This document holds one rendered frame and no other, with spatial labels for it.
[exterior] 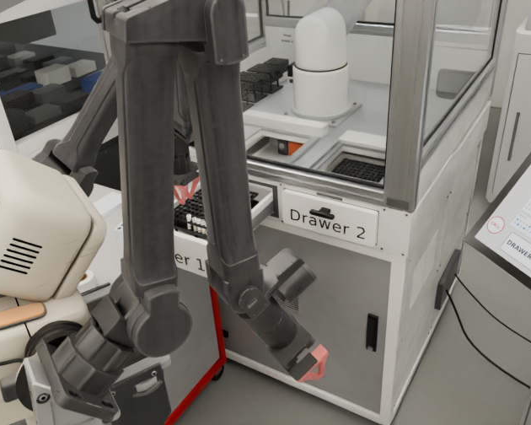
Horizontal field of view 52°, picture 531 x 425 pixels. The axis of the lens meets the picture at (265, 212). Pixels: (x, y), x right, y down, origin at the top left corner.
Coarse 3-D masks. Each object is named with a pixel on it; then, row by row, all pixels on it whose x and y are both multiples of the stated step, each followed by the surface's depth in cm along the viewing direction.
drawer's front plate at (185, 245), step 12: (180, 240) 141; (192, 240) 139; (204, 240) 138; (180, 252) 143; (192, 252) 141; (204, 252) 138; (180, 264) 146; (192, 264) 143; (204, 264) 141; (204, 276) 143
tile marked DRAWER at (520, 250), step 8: (512, 232) 118; (512, 240) 117; (520, 240) 116; (504, 248) 118; (512, 248) 117; (520, 248) 115; (528, 248) 114; (512, 256) 116; (520, 256) 115; (528, 256) 113; (528, 264) 113
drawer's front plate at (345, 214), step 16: (288, 192) 156; (288, 208) 159; (304, 208) 156; (336, 208) 150; (352, 208) 147; (304, 224) 159; (336, 224) 153; (352, 224) 150; (368, 224) 147; (352, 240) 152; (368, 240) 149
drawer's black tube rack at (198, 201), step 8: (200, 192) 165; (256, 192) 163; (192, 200) 162; (200, 200) 161; (176, 208) 159; (184, 208) 158; (192, 208) 158; (200, 208) 157; (184, 216) 154; (192, 216) 154; (200, 216) 153; (176, 224) 156; (184, 224) 156; (192, 232) 152
